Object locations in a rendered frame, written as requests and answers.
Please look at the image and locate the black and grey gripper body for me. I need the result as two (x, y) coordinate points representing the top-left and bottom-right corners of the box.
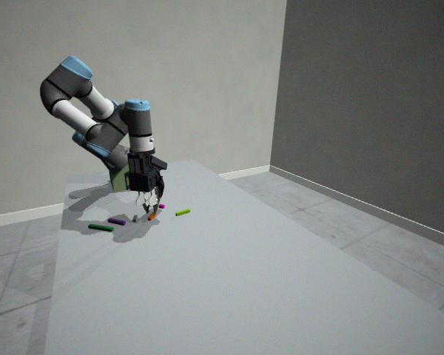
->
(124, 147), (161, 192)

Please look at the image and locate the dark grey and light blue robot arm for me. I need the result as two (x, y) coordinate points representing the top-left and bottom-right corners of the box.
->
(40, 56), (154, 173)

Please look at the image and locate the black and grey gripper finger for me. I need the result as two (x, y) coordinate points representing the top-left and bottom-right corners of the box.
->
(136, 192), (149, 213)
(149, 176), (164, 214)

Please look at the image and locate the lime green rod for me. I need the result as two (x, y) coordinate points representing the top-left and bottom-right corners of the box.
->
(175, 209), (190, 216)

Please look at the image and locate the purple rod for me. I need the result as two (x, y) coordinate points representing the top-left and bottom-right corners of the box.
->
(108, 218), (126, 226)

